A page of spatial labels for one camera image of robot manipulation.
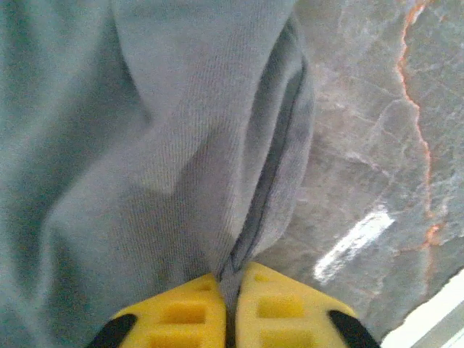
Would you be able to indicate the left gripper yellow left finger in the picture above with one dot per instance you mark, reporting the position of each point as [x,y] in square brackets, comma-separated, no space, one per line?
[174,319]

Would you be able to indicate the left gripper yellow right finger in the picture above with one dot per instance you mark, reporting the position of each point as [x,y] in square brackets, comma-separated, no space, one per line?
[290,319]

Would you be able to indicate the grey t-shirt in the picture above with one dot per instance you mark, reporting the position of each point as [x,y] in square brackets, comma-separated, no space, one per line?
[145,145]

